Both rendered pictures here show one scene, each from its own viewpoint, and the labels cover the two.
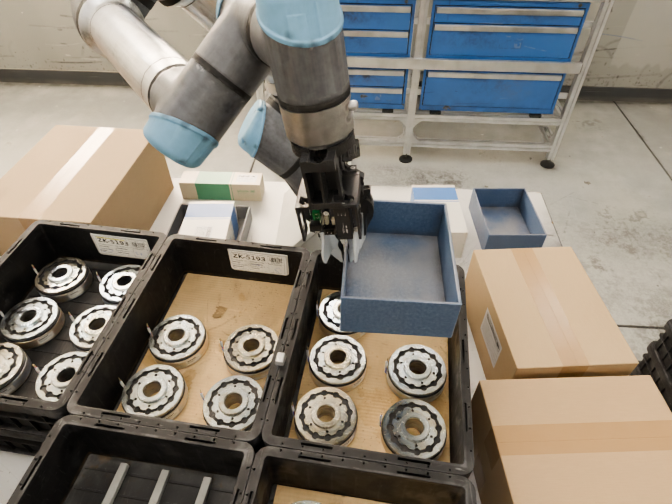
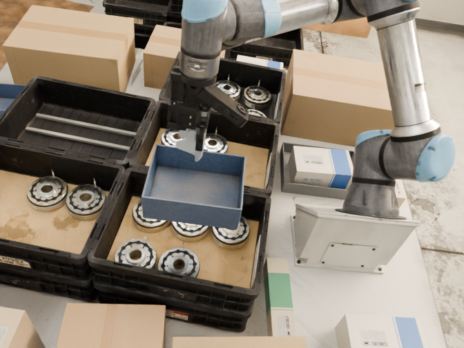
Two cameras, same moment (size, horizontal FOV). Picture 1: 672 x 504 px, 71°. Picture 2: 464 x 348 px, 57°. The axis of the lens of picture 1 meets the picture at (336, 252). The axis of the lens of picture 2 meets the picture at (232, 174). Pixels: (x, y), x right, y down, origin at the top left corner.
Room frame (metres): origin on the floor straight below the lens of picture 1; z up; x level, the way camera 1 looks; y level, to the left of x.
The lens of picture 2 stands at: (0.47, -0.68, 1.80)
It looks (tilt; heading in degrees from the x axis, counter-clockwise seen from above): 48 degrees down; 82
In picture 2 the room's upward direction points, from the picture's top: 10 degrees clockwise
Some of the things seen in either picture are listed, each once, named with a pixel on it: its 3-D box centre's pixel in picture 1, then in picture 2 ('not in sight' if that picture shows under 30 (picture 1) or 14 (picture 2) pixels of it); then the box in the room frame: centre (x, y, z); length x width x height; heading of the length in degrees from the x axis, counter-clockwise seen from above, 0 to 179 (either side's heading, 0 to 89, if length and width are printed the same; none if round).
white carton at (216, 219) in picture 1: (208, 238); (320, 169); (0.91, 0.33, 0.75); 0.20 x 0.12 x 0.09; 0
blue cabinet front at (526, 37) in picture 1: (497, 61); not in sight; (2.38, -0.81, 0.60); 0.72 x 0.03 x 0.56; 86
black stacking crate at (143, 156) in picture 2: (211, 339); (208, 157); (0.51, 0.23, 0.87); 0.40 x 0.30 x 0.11; 171
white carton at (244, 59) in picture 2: not in sight; (257, 75); (0.71, 0.86, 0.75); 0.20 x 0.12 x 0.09; 173
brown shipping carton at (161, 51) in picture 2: not in sight; (186, 61); (0.40, 0.85, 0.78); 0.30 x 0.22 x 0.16; 173
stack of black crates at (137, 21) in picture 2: not in sight; (141, 21); (0.04, 1.95, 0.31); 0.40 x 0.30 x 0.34; 176
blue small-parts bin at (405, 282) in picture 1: (396, 262); (195, 186); (0.47, -0.09, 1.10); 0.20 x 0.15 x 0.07; 176
